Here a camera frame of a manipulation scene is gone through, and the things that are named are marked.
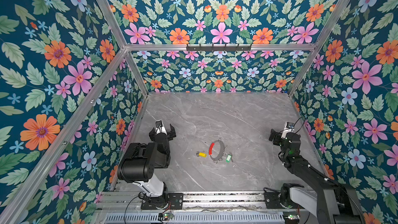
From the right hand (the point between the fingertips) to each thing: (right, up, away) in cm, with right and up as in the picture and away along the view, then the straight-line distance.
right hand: (280, 130), depth 88 cm
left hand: (-69, +5, +2) cm, 69 cm away
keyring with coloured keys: (-34, -13, +2) cm, 36 cm away
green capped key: (-30, -16, 0) cm, 34 cm away
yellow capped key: (-45, -14, +1) cm, 47 cm away
